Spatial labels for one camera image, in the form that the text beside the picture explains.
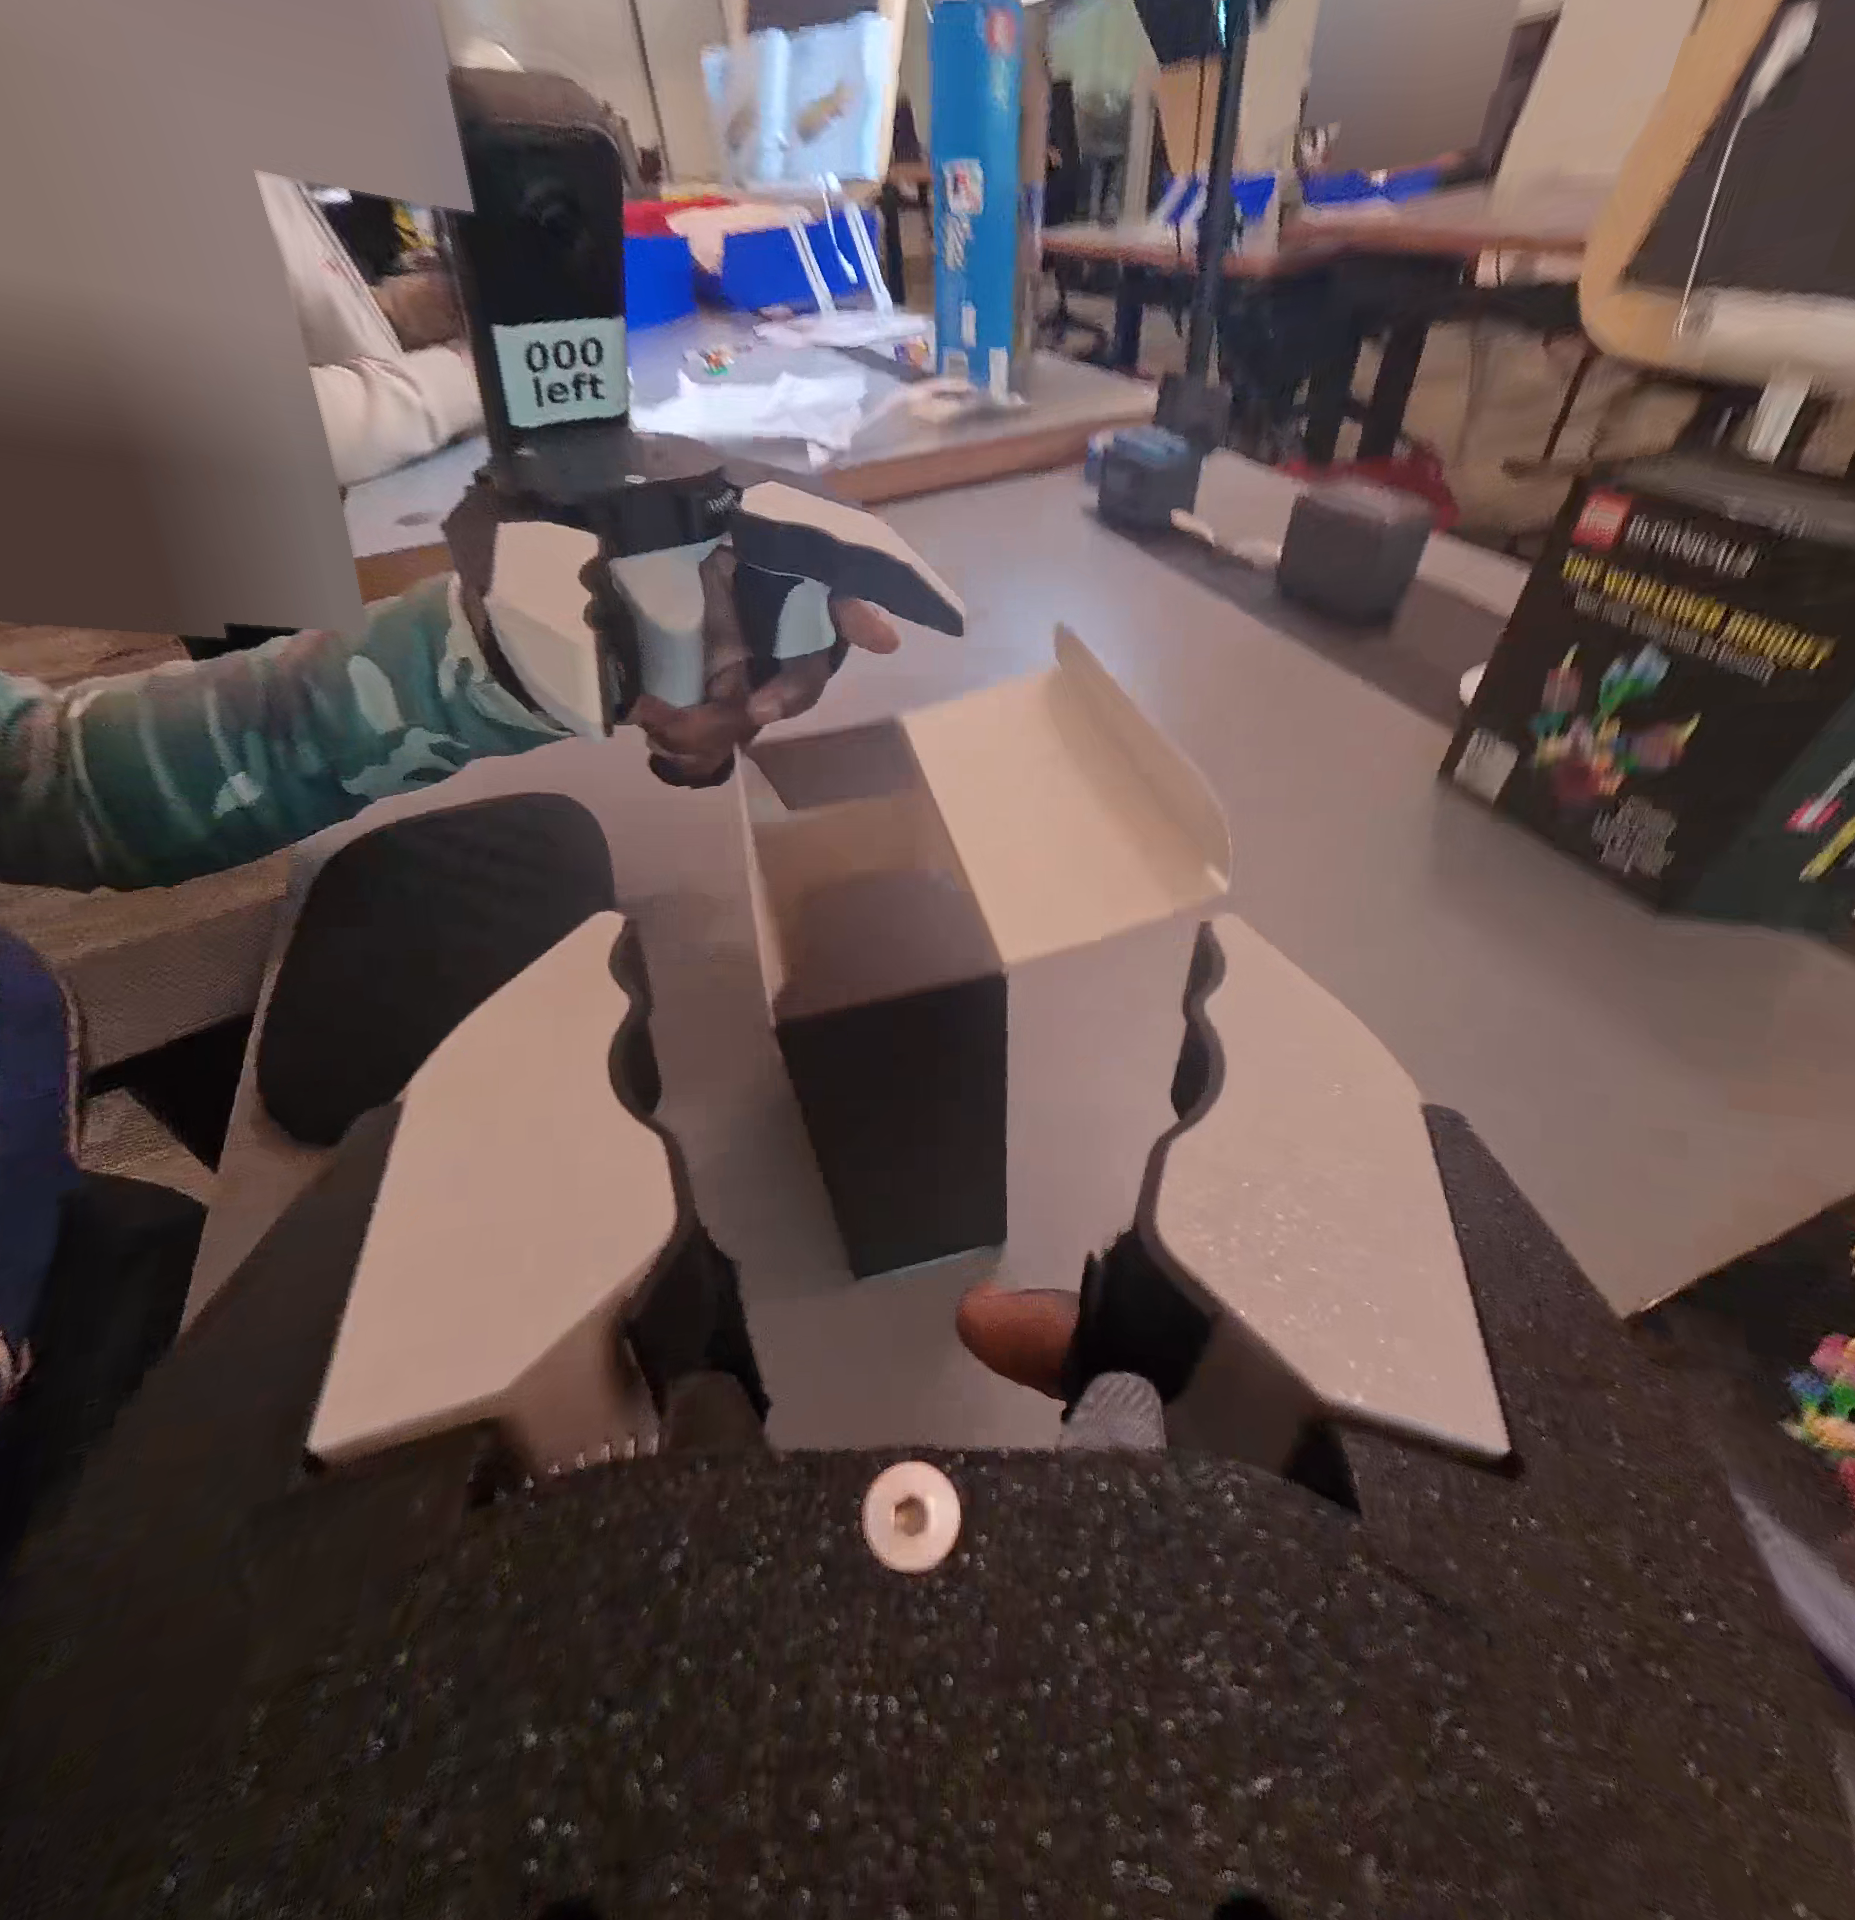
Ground person's left hand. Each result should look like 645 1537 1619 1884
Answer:
627 567 900 791

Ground long brown desk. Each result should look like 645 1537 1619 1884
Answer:
1038 209 1590 465

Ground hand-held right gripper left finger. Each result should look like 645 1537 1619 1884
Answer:
304 907 695 1472

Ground tall blue lego box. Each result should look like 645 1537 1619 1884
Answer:
927 0 1026 399

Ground wooden table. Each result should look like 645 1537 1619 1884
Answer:
343 307 1154 504

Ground black hard case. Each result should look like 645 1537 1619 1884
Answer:
1277 483 1436 630

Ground small blue bin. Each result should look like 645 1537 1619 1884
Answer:
623 209 869 324

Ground black panel with wooden rim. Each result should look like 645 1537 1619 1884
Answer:
1578 0 1855 352

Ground black carton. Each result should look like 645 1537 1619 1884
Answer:
735 623 1236 1279

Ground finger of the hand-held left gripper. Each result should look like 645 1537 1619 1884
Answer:
730 478 964 639

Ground person's left forearm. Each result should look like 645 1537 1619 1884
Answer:
0 577 569 894

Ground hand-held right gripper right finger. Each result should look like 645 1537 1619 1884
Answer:
1138 911 1514 1469

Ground white plastic bags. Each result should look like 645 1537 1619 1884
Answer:
671 366 869 453

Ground lego instruction booklet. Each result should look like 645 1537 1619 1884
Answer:
1631 1193 1855 1653

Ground black light stand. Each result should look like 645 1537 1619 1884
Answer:
1180 0 1259 436

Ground small black case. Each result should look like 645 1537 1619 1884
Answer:
1095 423 1206 535

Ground booklet on clear stand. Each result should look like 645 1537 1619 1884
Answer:
701 22 890 190

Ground black honeycomb cushion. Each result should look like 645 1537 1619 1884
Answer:
253 791 615 1149

